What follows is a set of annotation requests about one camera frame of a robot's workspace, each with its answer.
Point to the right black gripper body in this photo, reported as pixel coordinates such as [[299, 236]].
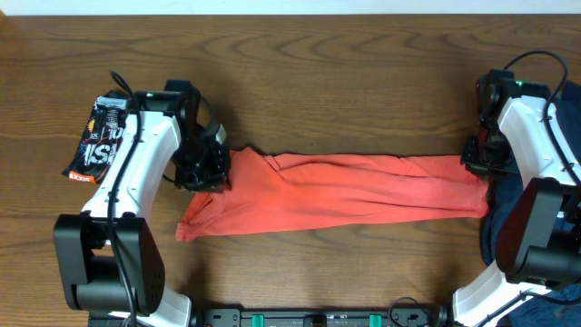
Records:
[[488, 152]]

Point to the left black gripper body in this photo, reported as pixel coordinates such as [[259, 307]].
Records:
[[211, 168]]

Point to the red printed t-shirt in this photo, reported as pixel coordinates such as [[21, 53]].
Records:
[[295, 192]]

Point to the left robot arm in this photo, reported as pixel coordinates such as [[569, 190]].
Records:
[[109, 263]]

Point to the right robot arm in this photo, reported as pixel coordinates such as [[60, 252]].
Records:
[[529, 133]]

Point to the black folded printed shirt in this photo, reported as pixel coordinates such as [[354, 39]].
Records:
[[100, 140]]

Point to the navy blue garment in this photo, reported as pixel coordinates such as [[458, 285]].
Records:
[[523, 234]]

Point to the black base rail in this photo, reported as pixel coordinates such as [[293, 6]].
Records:
[[403, 312]]

